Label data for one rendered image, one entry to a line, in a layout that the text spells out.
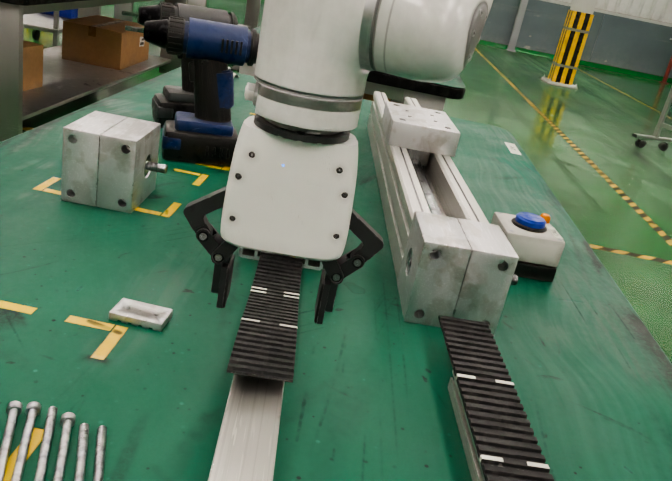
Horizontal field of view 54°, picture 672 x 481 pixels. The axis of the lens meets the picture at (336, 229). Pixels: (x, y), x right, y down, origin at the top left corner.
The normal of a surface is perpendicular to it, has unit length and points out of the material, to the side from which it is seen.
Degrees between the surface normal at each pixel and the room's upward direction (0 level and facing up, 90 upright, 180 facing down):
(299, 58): 90
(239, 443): 0
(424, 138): 90
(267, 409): 0
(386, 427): 0
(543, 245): 90
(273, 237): 89
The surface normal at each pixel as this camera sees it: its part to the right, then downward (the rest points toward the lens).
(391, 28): -0.36, 0.42
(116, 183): -0.05, 0.36
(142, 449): 0.18, -0.91
